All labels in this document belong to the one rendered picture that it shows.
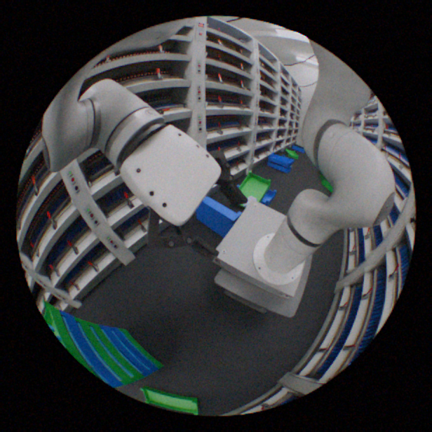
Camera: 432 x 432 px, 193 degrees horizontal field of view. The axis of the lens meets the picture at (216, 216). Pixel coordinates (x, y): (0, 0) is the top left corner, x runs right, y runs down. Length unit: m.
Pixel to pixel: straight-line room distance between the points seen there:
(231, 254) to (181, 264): 0.43
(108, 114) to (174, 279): 0.76
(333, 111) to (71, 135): 0.33
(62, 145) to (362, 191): 0.29
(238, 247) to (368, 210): 0.39
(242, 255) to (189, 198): 0.32
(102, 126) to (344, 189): 0.28
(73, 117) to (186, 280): 0.77
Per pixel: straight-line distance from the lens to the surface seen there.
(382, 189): 0.18
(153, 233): 0.15
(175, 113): 0.72
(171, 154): 0.15
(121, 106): 0.17
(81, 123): 0.16
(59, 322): 0.55
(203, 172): 0.16
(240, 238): 0.47
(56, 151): 0.15
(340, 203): 0.19
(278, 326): 0.80
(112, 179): 0.64
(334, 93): 0.24
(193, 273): 0.78
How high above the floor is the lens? 0.72
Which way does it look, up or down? 46 degrees down
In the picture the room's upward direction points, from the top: straight up
